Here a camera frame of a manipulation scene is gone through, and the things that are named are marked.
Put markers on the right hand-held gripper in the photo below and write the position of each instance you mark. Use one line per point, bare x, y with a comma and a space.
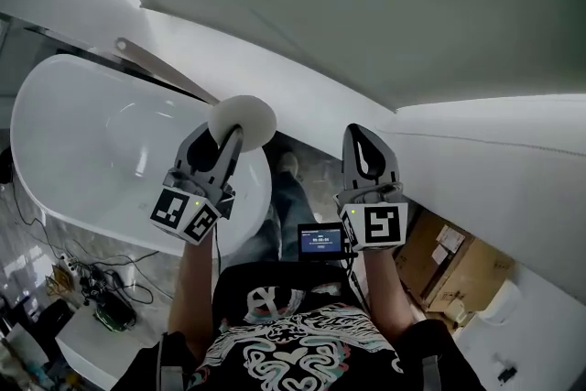
380, 224

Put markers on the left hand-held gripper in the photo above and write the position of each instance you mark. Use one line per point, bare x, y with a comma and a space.
170, 208

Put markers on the white oval bathtub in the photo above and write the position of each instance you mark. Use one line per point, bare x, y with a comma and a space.
82, 142

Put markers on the person's left forearm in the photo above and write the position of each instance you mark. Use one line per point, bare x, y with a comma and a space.
192, 293

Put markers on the person's right forearm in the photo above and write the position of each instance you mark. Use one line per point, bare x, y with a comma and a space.
387, 293

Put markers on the person's white shoe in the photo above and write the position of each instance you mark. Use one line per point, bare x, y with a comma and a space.
288, 162

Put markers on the small black display screen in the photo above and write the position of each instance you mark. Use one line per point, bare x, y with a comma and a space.
320, 240

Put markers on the person's blue jeans legs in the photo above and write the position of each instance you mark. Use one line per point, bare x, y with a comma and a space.
293, 215

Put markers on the large brown cardboard box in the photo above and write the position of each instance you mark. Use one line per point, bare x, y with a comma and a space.
458, 261

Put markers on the white power strip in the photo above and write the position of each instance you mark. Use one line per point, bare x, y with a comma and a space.
68, 264

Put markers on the black patterned t-shirt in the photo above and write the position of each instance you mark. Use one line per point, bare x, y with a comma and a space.
297, 334

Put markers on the green and black helmet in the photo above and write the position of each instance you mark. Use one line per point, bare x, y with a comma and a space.
114, 313

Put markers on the white plastic bin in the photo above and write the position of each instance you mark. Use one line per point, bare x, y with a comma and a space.
501, 302

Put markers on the white table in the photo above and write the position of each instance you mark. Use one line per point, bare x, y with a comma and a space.
100, 348

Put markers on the black chair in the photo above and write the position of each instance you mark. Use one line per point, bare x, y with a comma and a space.
50, 329

